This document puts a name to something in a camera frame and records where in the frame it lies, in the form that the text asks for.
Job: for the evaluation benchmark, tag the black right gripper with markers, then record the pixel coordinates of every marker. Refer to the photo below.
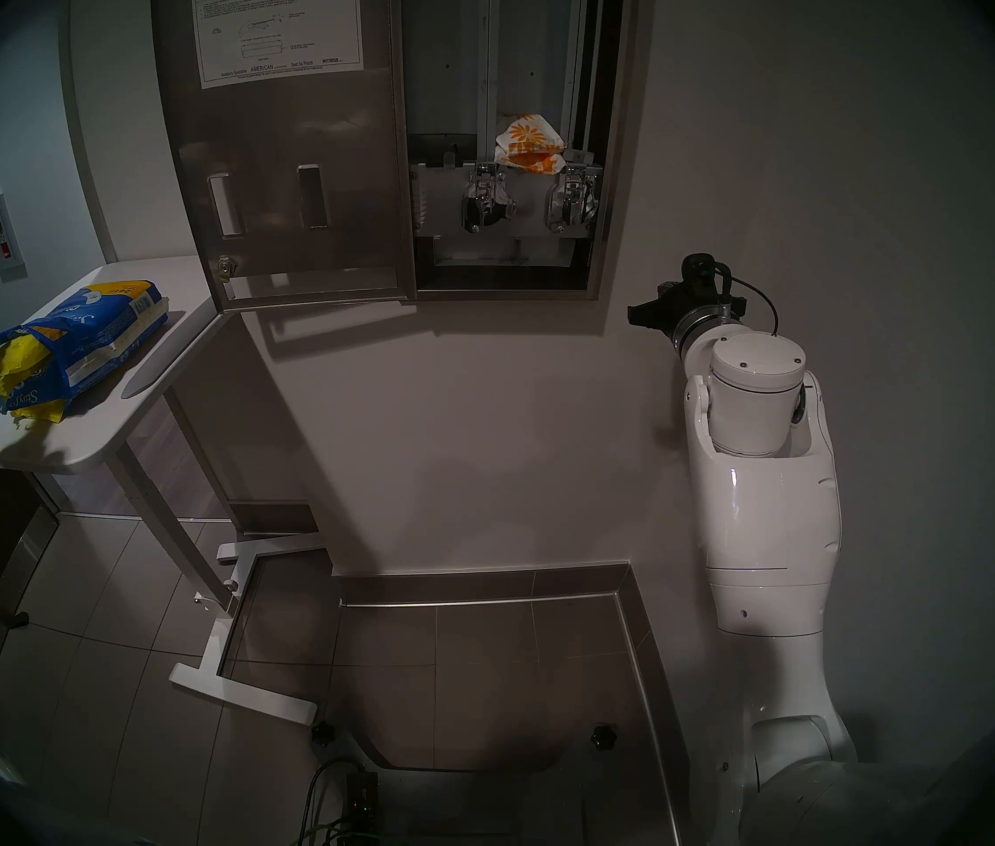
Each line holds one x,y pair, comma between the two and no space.
691,314

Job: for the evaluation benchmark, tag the yellow pad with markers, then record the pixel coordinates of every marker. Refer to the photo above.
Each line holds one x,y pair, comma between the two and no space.
39,412
17,359

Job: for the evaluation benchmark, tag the metal door lock knob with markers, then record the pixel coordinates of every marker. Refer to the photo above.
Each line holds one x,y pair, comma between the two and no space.
225,268

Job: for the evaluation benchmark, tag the stainless steel dispenser door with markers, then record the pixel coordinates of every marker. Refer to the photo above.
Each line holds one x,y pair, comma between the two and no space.
286,148

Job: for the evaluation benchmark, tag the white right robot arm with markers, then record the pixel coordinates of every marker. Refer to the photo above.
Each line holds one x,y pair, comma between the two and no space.
761,500

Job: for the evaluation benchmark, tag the grey robot base platform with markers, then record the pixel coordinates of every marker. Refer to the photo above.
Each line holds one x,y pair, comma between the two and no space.
480,800

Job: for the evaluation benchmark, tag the black floor door stop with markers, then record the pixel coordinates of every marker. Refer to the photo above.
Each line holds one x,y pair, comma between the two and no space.
19,621

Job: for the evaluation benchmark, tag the white overbed table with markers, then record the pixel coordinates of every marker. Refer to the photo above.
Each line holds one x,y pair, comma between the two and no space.
66,443

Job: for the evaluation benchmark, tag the blue pad package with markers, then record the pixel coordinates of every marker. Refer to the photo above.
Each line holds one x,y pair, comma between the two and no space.
101,333

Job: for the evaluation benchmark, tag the chrome dispensing lever mechanism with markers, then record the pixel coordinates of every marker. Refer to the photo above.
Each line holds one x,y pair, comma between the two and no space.
572,201
484,201

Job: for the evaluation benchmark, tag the orange flower print pad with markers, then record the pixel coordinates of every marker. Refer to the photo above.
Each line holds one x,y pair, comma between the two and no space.
528,139

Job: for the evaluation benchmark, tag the white instruction sheet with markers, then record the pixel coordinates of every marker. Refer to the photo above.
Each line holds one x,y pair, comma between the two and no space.
277,25

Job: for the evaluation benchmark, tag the black base knob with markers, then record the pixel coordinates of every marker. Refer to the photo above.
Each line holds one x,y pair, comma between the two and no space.
604,737
328,734

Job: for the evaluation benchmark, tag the black power box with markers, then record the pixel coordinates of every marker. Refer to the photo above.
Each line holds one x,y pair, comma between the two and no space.
362,796

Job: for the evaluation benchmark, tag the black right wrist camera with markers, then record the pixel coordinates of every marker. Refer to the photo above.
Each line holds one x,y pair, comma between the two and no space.
698,273

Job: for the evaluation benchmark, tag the wall fire extinguisher cabinet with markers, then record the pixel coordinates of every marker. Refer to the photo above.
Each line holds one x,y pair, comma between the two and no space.
2,241

